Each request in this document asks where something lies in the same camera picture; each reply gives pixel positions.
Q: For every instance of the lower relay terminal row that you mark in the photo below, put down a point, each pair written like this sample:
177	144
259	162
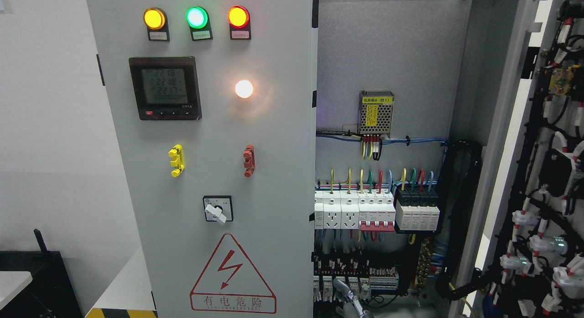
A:
367	274

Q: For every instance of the green indicator lamp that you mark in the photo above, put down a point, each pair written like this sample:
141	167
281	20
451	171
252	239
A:
199	22

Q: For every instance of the black digital power meter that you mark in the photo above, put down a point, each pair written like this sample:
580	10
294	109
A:
166	88

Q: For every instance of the yellow indicator lamp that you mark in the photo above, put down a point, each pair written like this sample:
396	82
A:
155	20

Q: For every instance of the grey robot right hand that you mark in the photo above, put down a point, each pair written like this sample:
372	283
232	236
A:
351	306

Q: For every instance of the black white surge protector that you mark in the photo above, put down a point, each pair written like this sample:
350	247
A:
417	210

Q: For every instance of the white glowing indicator lamp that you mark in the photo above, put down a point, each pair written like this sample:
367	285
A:
244	89

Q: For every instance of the red high voltage warning sticker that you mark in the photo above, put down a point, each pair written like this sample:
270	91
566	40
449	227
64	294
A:
230	282

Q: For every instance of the black box with antenna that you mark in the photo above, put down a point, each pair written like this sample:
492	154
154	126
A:
50	293

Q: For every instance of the white socket breaker row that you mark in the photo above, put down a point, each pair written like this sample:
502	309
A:
365	211

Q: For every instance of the red indicator lamp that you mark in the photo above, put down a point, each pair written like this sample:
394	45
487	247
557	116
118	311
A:
239	23

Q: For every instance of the yellow terminal post block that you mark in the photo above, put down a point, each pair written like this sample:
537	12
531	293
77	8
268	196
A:
176	160

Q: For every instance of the white rotary selector switch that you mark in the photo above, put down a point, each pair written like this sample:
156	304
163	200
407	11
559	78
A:
218	208

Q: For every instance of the red terminal post block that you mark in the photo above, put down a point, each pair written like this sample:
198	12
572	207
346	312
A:
249	161

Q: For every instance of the grey cabinet door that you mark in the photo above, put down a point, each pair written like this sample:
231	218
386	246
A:
271	209
521	253

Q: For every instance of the metal mesh power supply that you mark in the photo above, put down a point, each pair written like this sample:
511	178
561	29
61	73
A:
376	109

